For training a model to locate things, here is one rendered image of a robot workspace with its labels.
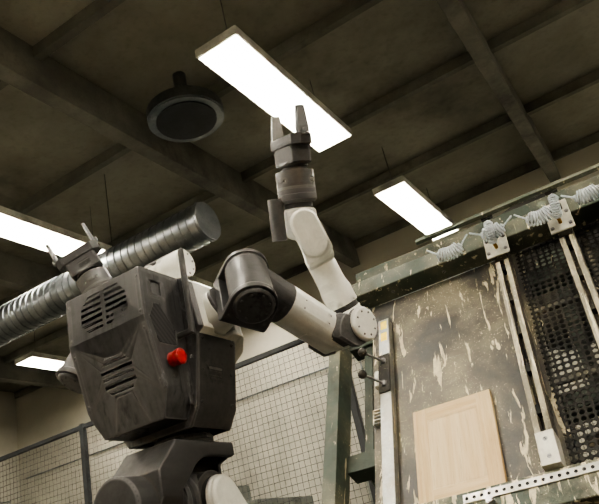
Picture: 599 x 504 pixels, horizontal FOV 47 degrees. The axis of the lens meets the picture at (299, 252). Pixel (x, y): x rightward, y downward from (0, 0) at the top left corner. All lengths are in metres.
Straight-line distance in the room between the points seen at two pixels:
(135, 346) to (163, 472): 0.23
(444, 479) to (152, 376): 1.48
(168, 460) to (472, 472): 1.44
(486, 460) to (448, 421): 0.24
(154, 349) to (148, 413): 0.12
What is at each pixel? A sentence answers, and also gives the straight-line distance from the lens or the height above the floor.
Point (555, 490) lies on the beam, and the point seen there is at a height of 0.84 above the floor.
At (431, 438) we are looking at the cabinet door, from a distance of 2.68.
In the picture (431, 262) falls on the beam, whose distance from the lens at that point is 3.18.
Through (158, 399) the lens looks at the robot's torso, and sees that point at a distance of 1.31.
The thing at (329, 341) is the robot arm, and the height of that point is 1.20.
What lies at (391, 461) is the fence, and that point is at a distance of 2.67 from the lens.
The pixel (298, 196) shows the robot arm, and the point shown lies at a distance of 1.53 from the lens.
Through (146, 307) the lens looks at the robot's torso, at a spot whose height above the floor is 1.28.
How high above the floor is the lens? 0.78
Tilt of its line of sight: 24 degrees up
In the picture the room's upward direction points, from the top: 13 degrees counter-clockwise
